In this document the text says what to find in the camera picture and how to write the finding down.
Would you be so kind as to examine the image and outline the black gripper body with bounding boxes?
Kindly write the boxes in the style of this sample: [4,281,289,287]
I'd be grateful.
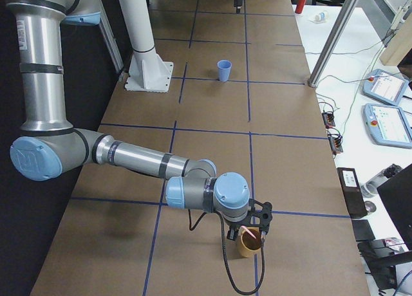
[226,198,272,241]

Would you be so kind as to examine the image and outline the pink chopstick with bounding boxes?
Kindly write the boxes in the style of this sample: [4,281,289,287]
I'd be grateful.
[240,225,257,239]

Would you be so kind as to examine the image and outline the brown plastic cup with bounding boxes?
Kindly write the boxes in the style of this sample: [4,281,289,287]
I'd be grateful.
[236,227,261,258]

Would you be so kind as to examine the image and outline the blue plastic cup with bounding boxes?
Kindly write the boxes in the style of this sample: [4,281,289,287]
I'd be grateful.
[217,59,232,82]

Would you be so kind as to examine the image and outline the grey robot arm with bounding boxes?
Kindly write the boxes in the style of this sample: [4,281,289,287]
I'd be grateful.
[6,0,272,240]

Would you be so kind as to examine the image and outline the long blue tape strip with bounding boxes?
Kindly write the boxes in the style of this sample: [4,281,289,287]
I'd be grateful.
[243,0,260,285]

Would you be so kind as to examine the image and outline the black box with labels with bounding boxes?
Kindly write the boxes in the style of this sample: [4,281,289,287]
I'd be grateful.
[337,167,368,219]

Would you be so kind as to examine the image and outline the crossing blue tape strip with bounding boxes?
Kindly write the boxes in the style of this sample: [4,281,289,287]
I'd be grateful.
[101,123,328,140]

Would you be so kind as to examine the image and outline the orange black adapter lower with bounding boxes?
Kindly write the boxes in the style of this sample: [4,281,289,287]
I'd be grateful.
[328,133,343,155]

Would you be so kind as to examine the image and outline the orange black adapter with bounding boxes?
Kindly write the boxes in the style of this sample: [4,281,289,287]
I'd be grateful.
[328,133,343,155]
[322,111,335,129]

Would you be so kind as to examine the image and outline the orange black adapter upper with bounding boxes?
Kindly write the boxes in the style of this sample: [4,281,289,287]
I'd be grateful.
[322,111,335,129]

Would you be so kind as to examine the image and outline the black monitor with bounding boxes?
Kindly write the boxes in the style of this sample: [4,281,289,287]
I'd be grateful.
[377,169,411,249]

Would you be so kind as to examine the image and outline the lower teach pendant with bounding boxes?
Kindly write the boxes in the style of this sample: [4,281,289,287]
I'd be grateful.
[362,104,411,149]

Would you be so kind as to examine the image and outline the teach pendant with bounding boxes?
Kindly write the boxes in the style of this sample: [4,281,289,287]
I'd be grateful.
[362,104,411,149]
[363,69,409,106]

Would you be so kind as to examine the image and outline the upper teach pendant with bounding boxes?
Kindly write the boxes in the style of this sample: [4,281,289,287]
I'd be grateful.
[363,69,409,106]

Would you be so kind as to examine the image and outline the small plastic bottle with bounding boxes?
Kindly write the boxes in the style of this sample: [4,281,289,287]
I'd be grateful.
[314,11,328,23]

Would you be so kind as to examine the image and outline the wooden board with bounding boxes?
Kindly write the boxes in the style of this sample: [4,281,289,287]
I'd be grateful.
[379,15,411,66]

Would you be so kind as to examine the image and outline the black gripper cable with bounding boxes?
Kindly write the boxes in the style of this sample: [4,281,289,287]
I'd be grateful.
[188,210,267,295]

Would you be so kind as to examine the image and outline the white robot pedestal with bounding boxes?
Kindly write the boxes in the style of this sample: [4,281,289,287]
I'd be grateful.
[119,0,174,93]

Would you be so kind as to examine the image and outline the aluminium frame post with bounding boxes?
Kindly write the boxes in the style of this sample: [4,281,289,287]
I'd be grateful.
[308,0,359,88]

